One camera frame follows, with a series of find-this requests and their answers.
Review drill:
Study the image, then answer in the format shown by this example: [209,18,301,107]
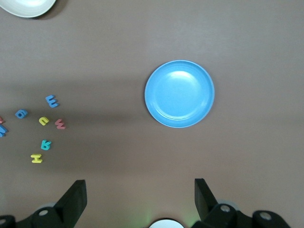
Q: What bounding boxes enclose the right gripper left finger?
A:
[0,180,87,228]

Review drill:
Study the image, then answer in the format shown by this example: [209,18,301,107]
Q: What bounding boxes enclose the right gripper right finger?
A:
[191,178,292,228]

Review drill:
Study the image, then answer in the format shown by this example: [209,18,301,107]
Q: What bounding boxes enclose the yellow foam letter H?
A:
[30,153,44,164]

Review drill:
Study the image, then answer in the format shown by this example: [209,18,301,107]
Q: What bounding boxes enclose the teal foam letter R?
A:
[40,139,52,152]

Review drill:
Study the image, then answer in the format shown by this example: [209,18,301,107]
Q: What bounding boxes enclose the pink foam letter w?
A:
[54,118,67,130]

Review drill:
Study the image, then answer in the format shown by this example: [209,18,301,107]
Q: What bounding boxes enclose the blue foam letter g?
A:
[15,108,29,119]

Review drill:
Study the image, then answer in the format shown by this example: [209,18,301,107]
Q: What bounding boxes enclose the blue foam letter m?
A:
[45,95,59,109]

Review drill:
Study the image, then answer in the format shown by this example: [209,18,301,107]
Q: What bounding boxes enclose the blue round plate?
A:
[144,60,216,129]

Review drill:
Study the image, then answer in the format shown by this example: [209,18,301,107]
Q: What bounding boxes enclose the brown table cover mat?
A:
[0,0,304,228]

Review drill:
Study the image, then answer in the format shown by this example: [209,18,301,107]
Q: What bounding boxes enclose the beige round plate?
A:
[0,0,57,19]

